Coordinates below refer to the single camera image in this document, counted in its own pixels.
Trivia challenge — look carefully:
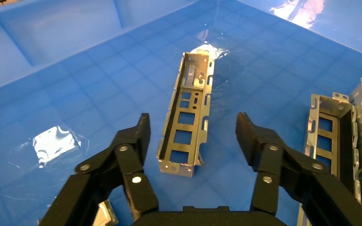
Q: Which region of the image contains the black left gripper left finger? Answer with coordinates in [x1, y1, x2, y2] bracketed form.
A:
[39, 113, 159, 226]

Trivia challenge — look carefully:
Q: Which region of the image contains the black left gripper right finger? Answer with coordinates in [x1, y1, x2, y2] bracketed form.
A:
[235, 112, 362, 226]

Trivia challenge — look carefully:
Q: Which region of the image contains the silver metal channel part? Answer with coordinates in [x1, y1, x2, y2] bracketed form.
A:
[156, 51, 215, 178]

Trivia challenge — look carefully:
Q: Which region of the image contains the clear plastic bag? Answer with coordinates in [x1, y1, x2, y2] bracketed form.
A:
[31, 43, 231, 170]

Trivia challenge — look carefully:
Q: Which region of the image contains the blue plastic bin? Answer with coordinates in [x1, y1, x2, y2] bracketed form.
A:
[0, 0, 362, 226]

